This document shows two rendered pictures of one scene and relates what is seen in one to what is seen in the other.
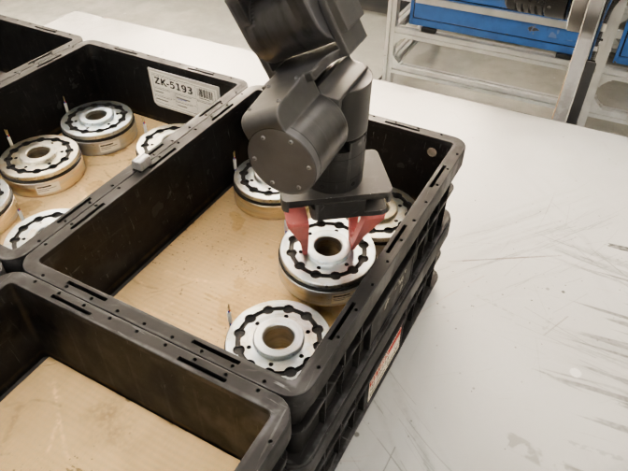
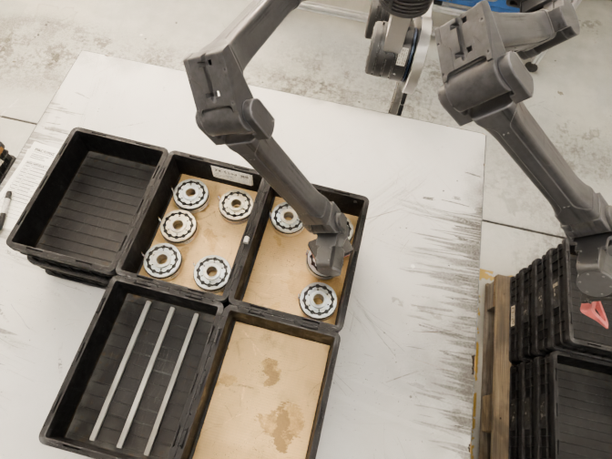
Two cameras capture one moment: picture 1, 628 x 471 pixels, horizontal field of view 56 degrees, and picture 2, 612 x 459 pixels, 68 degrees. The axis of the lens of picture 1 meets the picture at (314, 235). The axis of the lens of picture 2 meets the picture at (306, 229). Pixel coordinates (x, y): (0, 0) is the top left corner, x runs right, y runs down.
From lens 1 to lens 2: 77 cm
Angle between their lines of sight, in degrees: 26
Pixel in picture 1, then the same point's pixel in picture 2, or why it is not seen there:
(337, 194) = not seen: hidden behind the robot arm
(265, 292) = (302, 275)
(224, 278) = (284, 271)
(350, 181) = not seen: hidden behind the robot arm
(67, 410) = (254, 340)
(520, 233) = (386, 198)
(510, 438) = (392, 299)
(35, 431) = (248, 349)
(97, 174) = (204, 224)
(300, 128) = (335, 265)
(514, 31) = not seen: outside the picture
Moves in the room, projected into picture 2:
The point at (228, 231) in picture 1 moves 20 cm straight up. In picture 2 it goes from (276, 247) to (276, 215)
